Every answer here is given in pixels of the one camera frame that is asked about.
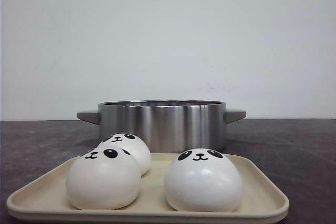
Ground panda bun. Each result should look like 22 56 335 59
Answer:
97 133 151 175
164 148 244 212
66 147 141 210

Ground stainless steel steamer pot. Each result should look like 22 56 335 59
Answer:
77 100 246 153

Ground beige plastic tray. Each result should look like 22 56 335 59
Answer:
7 153 289 223

